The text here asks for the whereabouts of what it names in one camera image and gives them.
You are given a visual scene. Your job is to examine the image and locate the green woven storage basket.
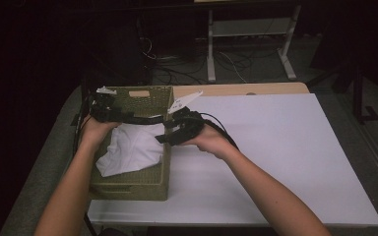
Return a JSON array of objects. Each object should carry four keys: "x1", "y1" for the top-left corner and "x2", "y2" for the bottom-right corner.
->
[{"x1": 88, "y1": 86, "x2": 175, "y2": 202}]

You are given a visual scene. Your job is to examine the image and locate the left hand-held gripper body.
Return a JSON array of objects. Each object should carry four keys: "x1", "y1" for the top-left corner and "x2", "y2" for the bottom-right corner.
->
[{"x1": 89, "y1": 86, "x2": 123, "y2": 123}]

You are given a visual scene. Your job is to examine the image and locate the tangle of floor cables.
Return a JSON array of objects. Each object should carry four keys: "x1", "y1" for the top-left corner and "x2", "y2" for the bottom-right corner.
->
[{"x1": 137, "y1": 34, "x2": 279, "y2": 87}]

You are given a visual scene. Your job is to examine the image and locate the person's right hand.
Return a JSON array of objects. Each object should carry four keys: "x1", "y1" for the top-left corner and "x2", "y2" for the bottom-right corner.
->
[{"x1": 180, "y1": 123, "x2": 241, "y2": 162}]

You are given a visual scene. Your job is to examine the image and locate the white table board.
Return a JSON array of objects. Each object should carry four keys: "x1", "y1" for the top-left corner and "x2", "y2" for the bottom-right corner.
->
[{"x1": 87, "y1": 92, "x2": 378, "y2": 228}]

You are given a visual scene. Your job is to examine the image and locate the black table leg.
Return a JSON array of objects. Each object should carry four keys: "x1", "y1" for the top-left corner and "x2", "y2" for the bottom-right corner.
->
[{"x1": 70, "y1": 76, "x2": 95, "y2": 127}]

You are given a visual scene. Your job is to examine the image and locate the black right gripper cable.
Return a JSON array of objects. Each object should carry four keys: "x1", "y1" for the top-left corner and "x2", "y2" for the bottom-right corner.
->
[{"x1": 198, "y1": 111, "x2": 240, "y2": 151}]

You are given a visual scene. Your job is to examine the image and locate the dark computer case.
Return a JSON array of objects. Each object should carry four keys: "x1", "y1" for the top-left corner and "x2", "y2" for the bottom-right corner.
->
[{"x1": 87, "y1": 14, "x2": 155, "y2": 87}]

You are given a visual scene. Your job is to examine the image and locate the white metal desk frame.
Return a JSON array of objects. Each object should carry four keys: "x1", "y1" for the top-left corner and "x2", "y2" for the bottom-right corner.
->
[{"x1": 206, "y1": 0, "x2": 303, "y2": 84}]

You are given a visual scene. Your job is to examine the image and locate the white boxer briefs black waistband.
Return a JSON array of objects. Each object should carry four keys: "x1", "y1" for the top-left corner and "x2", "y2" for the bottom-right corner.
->
[{"x1": 94, "y1": 112, "x2": 166, "y2": 178}]

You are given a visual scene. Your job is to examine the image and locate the person's left hand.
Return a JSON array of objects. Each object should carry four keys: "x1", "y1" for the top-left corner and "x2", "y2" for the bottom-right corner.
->
[{"x1": 78, "y1": 114, "x2": 122, "y2": 152}]

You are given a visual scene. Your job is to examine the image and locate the dark metal stand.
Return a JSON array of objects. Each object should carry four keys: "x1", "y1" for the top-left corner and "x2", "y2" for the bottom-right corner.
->
[{"x1": 307, "y1": 58, "x2": 378, "y2": 125}]

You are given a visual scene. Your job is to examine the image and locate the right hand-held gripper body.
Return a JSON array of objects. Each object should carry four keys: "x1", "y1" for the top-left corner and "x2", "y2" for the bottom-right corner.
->
[{"x1": 167, "y1": 90, "x2": 207, "y2": 148}]

